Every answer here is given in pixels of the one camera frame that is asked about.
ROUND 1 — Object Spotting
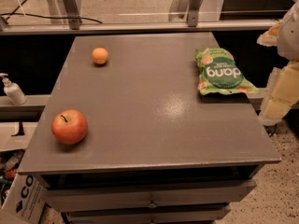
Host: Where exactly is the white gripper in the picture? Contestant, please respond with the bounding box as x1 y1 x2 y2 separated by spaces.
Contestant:
257 1 299 126

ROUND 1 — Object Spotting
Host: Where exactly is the green rice chip bag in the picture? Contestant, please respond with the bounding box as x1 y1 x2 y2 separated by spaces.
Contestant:
195 48 259 95

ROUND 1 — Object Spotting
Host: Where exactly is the grey drawer cabinet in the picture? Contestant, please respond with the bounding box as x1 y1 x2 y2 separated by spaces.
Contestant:
19 33 280 224

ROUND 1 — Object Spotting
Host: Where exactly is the orange fruit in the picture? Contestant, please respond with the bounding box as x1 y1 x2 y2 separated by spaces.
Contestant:
92 48 108 64

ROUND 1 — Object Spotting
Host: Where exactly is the red apple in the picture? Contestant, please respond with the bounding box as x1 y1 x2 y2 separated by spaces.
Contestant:
51 110 88 145

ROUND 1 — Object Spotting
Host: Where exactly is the white pump bottle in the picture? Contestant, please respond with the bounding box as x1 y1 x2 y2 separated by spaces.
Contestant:
0 73 27 105

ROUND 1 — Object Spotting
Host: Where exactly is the white cardboard box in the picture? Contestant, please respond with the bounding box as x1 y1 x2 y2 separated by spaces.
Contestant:
0 175 45 224

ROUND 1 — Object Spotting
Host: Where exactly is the metal frame rail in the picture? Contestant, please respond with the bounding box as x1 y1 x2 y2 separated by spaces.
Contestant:
0 20 278 35

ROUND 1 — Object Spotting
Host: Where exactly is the black cable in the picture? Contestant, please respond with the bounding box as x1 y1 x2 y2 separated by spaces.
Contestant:
0 0 104 25

